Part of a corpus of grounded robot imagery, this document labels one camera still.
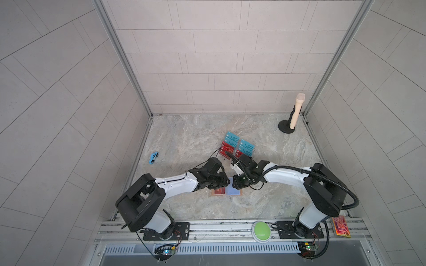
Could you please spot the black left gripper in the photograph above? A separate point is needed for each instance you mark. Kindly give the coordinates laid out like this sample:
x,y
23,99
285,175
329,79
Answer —
x,y
223,182

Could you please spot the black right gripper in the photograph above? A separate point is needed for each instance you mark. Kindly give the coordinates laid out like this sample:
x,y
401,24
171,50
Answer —
x,y
236,184

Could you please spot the tan leather card holder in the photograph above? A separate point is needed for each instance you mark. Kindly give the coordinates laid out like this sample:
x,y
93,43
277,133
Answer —
x,y
230,191

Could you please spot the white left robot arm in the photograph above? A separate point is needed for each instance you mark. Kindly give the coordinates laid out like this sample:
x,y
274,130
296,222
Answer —
x,y
139,204

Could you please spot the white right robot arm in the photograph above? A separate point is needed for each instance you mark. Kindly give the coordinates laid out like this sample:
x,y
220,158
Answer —
x,y
329,196

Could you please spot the teal VIP card right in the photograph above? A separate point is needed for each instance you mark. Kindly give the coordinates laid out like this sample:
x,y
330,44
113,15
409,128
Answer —
x,y
246,147

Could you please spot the teal vip card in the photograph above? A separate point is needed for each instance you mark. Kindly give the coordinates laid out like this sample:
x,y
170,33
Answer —
x,y
246,147
232,139

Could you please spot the clear acrylic card stand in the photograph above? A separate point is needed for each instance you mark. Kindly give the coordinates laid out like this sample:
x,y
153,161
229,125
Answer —
x,y
237,146

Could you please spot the teal VIP card left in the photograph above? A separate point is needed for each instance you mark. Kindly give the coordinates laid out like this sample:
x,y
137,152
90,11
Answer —
x,y
232,139

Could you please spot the red patterned card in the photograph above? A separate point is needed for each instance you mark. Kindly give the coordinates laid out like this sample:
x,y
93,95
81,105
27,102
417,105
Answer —
x,y
340,227

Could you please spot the blue toy car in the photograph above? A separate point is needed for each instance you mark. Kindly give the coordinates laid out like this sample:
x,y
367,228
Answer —
x,y
153,157

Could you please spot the green push button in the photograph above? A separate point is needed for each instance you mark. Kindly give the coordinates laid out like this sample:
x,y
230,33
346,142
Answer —
x,y
261,232

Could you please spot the beige microphone on black stand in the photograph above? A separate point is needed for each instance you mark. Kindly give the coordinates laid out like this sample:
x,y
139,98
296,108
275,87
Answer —
x,y
288,126

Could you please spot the left circuit board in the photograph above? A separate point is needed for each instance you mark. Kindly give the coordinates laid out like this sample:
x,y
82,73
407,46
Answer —
x,y
165,252

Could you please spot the circuit board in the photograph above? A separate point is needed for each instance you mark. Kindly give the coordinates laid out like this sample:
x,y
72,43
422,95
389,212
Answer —
x,y
307,249
165,252

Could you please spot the right circuit board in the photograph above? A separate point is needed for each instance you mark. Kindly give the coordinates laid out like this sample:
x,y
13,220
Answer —
x,y
307,249

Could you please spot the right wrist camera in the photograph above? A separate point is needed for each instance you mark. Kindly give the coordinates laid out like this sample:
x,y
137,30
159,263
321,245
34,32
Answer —
x,y
235,166

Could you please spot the aluminium rail base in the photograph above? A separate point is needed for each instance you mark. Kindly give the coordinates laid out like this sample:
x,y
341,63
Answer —
x,y
197,237

